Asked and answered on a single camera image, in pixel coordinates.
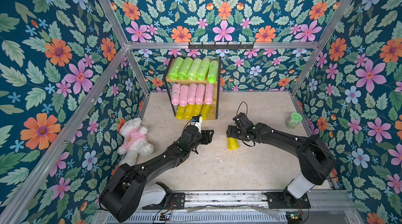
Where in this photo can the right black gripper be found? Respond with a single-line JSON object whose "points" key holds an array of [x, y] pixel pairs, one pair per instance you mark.
{"points": [[231, 132]]}

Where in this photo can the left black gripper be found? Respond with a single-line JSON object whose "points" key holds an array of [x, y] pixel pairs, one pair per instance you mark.
{"points": [[205, 139]]}

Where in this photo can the yellow roll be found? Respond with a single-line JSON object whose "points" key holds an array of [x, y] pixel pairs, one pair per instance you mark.
{"points": [[197, 110], [232, 143], [205, 111]]}

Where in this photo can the wooden three-tier shelf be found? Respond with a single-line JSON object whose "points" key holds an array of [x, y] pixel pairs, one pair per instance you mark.
{"points": [[213, 114]]}

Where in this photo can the yellow roll top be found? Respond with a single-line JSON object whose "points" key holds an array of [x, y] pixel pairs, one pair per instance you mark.
{"points": [[205, 111]]}

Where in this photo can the yellow roll diagonal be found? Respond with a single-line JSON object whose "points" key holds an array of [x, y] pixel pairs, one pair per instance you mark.
{"points": [[188, 112], [180, 112]]}

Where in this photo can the pink roll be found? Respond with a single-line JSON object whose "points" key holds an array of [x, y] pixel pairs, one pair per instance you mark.
{"points": [[184, 89], [209, 94], [191, 94], [175, 96], [199, 99]]}

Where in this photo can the pink roll bottom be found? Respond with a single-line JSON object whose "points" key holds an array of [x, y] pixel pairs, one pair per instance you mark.
{"points": [[209, 94]]}

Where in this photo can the green roll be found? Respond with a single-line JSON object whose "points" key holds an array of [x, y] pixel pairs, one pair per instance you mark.
{"points": [[192, 72], [183, 71], [203, 69]]}

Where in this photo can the green roll diagonal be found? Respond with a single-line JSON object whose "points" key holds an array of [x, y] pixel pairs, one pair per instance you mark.
{"points": [[174, 69], [213, 72]]}

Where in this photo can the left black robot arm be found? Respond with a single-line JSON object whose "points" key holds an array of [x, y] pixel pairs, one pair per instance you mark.
{"points": [[121, 197]]}

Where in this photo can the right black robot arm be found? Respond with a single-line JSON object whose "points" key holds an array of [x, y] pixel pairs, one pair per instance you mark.
{"points": [[315, 160]]}

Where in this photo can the green lidded jar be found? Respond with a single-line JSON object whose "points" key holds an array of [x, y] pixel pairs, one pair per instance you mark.
{"points": [[294, 120]]}

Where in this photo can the white plush toy pink shirt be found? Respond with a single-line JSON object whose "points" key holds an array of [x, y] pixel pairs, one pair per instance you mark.
{"points": [[135, 142]]}

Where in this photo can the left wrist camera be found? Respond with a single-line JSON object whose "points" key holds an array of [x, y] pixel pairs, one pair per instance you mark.
{"points": [[197, 122]]}

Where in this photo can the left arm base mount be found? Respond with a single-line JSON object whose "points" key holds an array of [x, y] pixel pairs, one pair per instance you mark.
{"points": [[159, 195]]}

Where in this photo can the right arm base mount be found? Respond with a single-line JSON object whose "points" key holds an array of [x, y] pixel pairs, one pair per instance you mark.
{"points": [[282, 199]]}

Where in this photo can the black wall hook rail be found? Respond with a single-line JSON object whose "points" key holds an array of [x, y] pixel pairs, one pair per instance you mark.
{"points": [[210, 46]]}

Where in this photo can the aluminium front rail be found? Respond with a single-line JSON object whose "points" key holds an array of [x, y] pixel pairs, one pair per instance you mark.
{"points": [[320, 199]]}

